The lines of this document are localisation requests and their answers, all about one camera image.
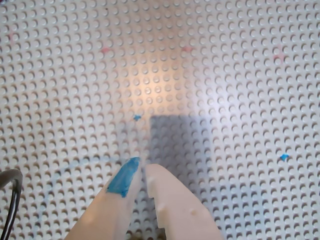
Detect white gripper finger with blue tip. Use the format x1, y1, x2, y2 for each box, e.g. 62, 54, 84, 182
64, 156, 142, 240

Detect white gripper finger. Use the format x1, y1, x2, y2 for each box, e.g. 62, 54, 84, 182
145, 163, 225, 240

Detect grey lego baseplate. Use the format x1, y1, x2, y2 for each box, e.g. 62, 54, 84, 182
0, 0, 320, 240

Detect black cable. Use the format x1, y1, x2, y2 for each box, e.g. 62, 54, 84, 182
0, 168, 24, 240

